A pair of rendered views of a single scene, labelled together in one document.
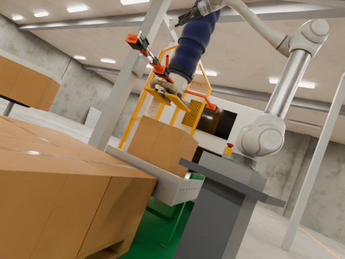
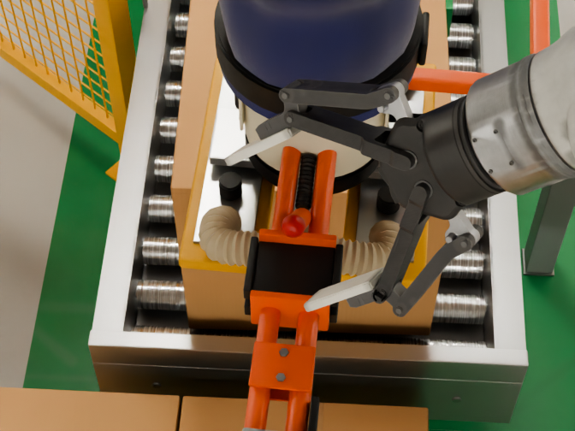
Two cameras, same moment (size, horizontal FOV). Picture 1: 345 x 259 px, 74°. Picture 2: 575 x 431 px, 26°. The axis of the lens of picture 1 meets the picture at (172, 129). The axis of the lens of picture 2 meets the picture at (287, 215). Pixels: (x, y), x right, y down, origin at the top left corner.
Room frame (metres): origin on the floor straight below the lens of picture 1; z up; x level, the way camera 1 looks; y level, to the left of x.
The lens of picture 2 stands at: (0.91, 0.46, 2.36)
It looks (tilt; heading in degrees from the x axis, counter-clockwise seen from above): 55 degrees down; 341
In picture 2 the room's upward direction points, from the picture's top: straight up
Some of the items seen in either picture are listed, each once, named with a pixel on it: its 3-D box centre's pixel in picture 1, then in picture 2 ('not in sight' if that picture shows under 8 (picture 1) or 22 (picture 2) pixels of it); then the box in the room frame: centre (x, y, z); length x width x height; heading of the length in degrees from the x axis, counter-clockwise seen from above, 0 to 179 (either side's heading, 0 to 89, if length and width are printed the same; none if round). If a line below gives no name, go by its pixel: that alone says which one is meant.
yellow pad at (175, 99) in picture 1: (179, 101); (391, 160); (1.75, 0.03, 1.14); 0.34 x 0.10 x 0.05; 155
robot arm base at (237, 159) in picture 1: (243, 162); not in sight; (1.38, -0.47, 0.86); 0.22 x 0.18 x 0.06; 146
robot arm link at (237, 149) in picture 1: (251, 140); not in sight; (1.35, -0.46, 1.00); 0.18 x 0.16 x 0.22; 177
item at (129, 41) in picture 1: (135, 42); not in sight; (1.24, 0.38, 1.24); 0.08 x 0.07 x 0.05; 155
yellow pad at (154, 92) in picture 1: (159, 95); (238, 146); (1.83, 0.21, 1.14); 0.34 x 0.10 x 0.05; 155
